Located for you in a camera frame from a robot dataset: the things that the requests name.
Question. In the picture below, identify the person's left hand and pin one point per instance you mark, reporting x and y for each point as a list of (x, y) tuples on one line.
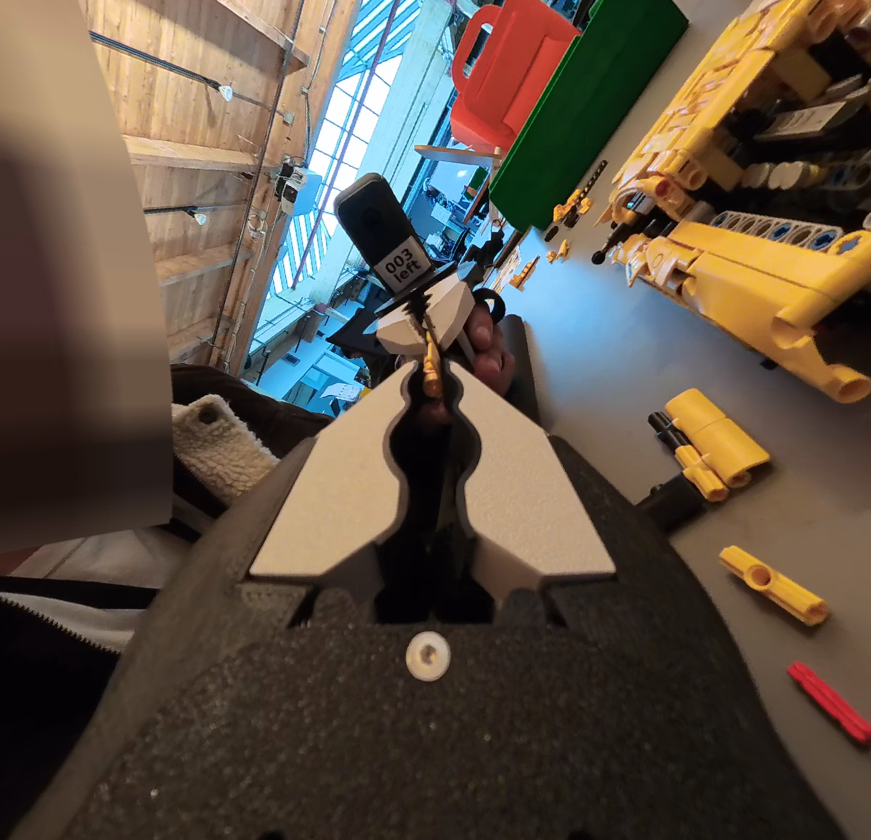
[(493, 360)]

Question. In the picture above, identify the orange bag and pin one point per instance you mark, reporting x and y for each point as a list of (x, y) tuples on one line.
[(510, 71)]

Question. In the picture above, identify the green plastic bin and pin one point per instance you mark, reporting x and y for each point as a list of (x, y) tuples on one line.
[(599, 91)]

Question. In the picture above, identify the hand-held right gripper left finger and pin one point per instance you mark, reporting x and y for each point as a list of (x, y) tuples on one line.
[(326, 506)]

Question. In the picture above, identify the white ceiling projector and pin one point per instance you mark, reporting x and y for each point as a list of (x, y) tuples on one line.
[(296, 186)]

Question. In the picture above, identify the small yellow brick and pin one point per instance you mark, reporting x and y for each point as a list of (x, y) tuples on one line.
[(571, 210), (558, 251)]

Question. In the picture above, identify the yellow panel brick assembly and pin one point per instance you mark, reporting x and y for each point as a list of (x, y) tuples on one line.
[(728, 438)]

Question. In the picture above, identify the yellow brick car model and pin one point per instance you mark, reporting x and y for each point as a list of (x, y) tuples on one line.
[(748, 288)]

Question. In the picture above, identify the red pin brick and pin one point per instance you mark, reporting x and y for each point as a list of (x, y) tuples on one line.
[(830, 710)]

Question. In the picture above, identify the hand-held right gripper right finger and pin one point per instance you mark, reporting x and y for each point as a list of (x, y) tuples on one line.
[(537, 506)]

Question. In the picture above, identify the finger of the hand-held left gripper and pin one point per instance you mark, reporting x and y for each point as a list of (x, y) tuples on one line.
[(401, 335), (452, 312)]

